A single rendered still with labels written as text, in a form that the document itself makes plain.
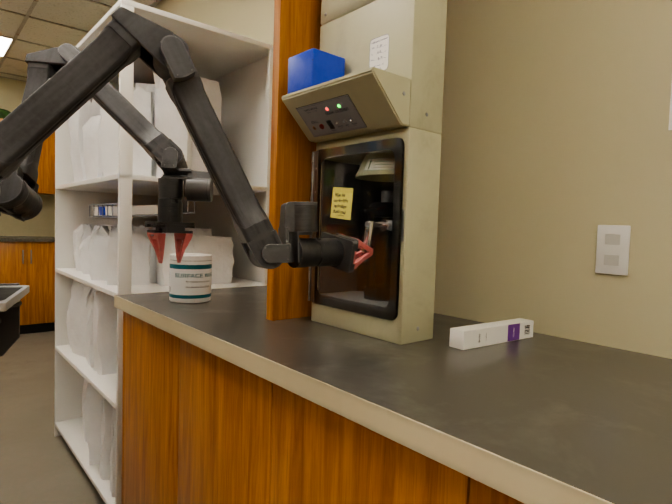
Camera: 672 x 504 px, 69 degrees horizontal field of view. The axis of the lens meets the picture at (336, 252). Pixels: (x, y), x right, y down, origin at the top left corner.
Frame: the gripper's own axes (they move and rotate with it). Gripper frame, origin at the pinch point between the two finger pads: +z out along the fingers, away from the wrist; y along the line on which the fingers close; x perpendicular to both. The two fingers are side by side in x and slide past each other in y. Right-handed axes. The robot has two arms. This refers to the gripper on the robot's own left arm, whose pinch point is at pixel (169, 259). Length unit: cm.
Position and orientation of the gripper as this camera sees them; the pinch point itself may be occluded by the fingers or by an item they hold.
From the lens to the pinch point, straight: 125.2
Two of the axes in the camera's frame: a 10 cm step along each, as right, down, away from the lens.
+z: -0.3, 10.0, 0.5
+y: 7.5, -0.1, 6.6
